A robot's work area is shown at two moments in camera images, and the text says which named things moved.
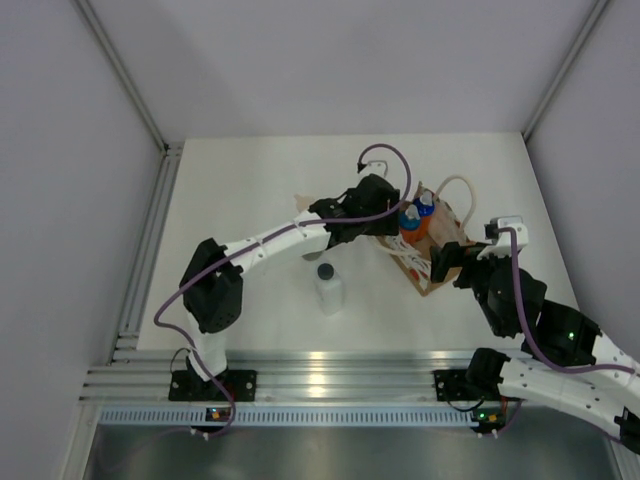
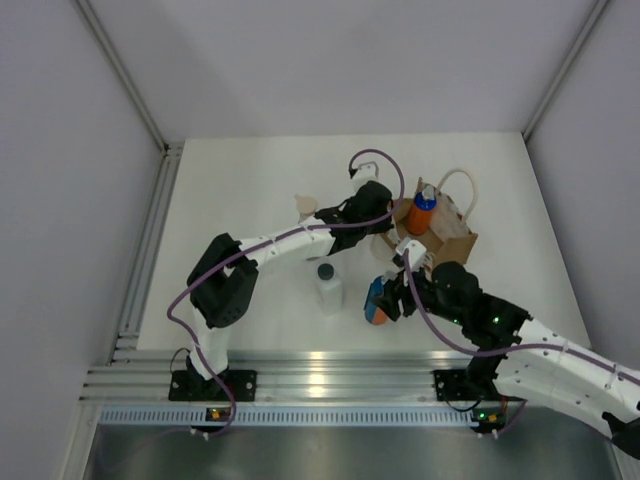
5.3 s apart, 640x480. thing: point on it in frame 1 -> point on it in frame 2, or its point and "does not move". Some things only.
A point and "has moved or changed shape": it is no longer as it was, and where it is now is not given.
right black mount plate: (451, 385) does not move
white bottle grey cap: (329, 288) does not move
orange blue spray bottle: (409, 223) -> (373, 313)
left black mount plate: (187, 385) does not move
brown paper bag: (455, 204) has moved or changed shape
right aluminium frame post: (600, 4) does not move
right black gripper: (453, 256) -> (395, 289)
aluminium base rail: (143, 376) does not move
